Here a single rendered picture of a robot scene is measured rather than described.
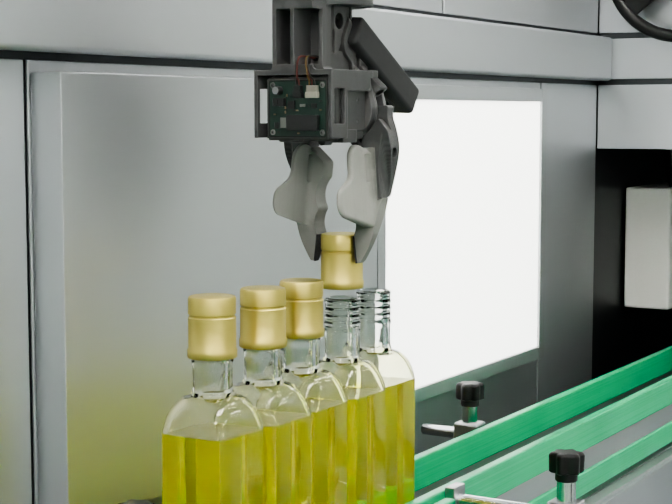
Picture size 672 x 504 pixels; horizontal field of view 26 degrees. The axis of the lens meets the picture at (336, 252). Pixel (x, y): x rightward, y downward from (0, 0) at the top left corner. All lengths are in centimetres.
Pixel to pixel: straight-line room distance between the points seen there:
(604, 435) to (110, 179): 72
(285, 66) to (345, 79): 5
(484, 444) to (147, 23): 60
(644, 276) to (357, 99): 114
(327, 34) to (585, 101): 98
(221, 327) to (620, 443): 77
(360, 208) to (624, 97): 100
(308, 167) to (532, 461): 43
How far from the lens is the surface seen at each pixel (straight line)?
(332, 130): 109
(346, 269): 116
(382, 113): 114
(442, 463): 144
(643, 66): 207
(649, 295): 221
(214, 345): 102
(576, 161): 203
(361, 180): 113
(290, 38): 111
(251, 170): 127
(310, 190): 117
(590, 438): 159
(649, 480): 173
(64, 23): 110
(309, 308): 111
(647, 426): 178
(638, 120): 207
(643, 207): 220
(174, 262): 119
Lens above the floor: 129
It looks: 5 degrees down
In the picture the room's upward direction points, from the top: straight up
